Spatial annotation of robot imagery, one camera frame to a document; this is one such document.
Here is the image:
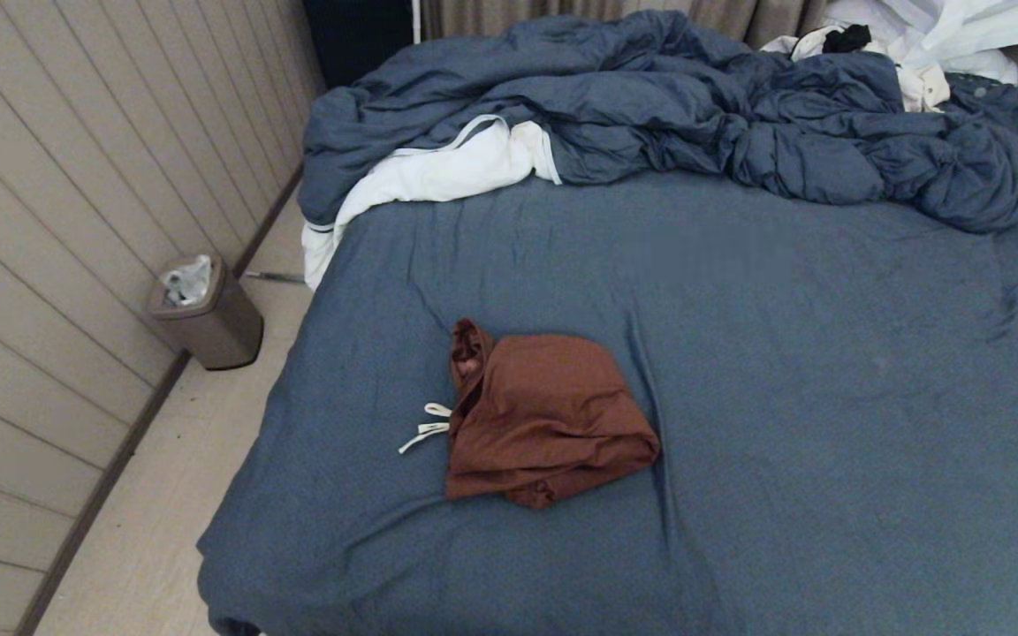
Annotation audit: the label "beige curtain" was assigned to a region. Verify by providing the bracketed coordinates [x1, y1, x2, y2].
[421, 0, 828, 47]

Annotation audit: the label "rust brown drawstring shorts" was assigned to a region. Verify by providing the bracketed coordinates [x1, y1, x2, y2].
[399, 318, 662, 511]

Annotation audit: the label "clear plastic bin liner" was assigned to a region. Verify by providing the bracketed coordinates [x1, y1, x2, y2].
[160, 254, 212, 307]

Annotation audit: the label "bed with blue sheet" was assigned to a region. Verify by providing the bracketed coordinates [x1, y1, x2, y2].
[195, 168, 1018, 636]

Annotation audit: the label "black cloth item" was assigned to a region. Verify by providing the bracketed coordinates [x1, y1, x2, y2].
[823, 24, 872, 54]

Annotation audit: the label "white shirt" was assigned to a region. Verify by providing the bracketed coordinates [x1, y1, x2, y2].
[827, 0, 1018, 85]

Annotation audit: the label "rumpled blue duvet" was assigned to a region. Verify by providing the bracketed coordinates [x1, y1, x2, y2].
[297, 9, 1018, 235]

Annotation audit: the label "white pillow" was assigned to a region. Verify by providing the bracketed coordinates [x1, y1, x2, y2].
[300, 115, 563, 291]

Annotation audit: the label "dark cabinet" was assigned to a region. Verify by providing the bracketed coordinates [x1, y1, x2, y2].
[303, 0, 414, 89]

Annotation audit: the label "cream buttoned garment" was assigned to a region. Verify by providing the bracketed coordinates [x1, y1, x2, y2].
[761, 25, 952, 113]

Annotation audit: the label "brown trash bin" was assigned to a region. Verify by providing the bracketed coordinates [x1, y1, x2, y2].
[147, 256, 264, 370]

